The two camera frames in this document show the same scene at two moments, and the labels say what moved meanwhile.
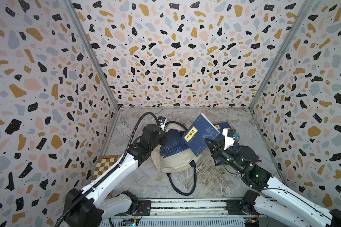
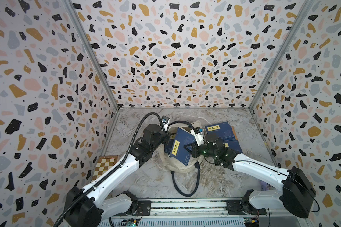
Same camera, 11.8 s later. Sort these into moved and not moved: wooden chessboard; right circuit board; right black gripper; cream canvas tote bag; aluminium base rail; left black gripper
Moved: right black gripper; cream canvas tote bag
Not moved: left black gripper; aluminium base rail; right circuit board; wooden chessboard
